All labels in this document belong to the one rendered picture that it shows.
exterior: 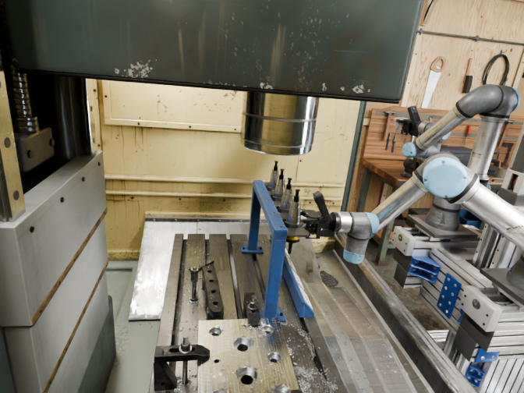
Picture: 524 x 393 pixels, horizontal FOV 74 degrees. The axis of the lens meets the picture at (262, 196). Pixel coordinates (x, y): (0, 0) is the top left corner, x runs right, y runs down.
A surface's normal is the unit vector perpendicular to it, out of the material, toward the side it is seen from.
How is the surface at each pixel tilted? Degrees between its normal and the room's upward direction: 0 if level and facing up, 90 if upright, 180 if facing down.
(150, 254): 24
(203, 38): 90
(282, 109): 90
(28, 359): 90
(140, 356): 0
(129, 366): 0
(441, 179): 87
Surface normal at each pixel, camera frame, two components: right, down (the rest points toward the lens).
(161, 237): 0.15, -0.70
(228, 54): 0.15, 0.36
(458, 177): -0.51, 0.22
